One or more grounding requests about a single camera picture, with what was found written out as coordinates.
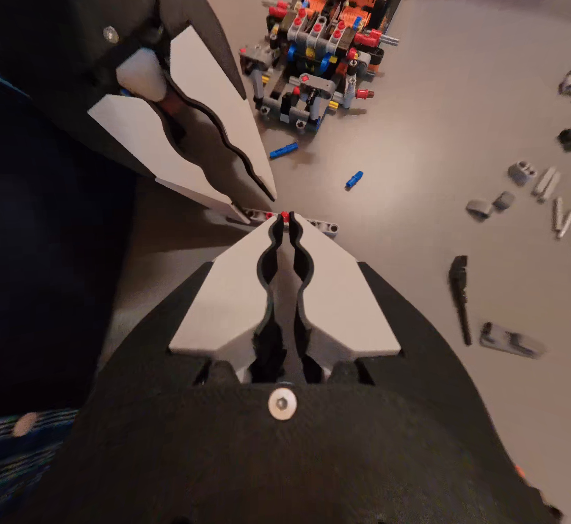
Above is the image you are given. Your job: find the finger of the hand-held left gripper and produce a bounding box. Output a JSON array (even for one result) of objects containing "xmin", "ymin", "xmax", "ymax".
[
  {"xmin": 164, "ymin": 25, "xmax": 278, "ymax": 202},
  {"xmin": 88, "ymin": 48, "xmax": 251, "ymax": 225}
]

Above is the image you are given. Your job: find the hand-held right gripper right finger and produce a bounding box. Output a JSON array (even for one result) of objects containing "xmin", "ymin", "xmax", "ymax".
[{"xmin": 289, "ymin": 212, "xmax": 401, "ymax": 382}]

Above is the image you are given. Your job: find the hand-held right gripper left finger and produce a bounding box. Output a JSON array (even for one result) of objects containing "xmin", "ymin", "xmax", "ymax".
[{"xmin": 169, "ymin": 214, "xmax": 286, "ymax": 383}]

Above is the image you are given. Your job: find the grey lego beam with holes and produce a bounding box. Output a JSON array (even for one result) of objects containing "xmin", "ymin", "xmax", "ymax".
[{"xmin": 225, "ymin": 207, "xmax": 340, "ymax": 236}]

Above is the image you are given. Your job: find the long black lego piece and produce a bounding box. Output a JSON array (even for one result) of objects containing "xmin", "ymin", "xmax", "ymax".
[{"xmin": 448, "ymin": 255, "xmax": 473, "ymax": 347}]

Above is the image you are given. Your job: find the lego car chassis model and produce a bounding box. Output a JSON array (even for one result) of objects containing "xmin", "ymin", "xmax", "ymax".
[{"xmin": 239, "ymin": 0, "xmax": 440, "ymax": 134}]

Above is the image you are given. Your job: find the grey lego panel piece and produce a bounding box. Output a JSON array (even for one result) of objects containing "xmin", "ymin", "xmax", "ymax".
[{"xmin": 479, "ymin": 322, "xmax": 546, "ymax": 360}]

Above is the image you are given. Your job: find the grey double-hole lego connector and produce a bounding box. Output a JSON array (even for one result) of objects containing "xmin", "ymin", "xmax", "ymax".
[{"xmin": 508, "ymin": 160, "xmax": 537, "ymax": 187}]

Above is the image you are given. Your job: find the person's plaid shirt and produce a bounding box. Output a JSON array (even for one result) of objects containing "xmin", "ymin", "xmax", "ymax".
[{"xmin": 0, "ymin": 408, "xmax": 79, "ymax": 524}]

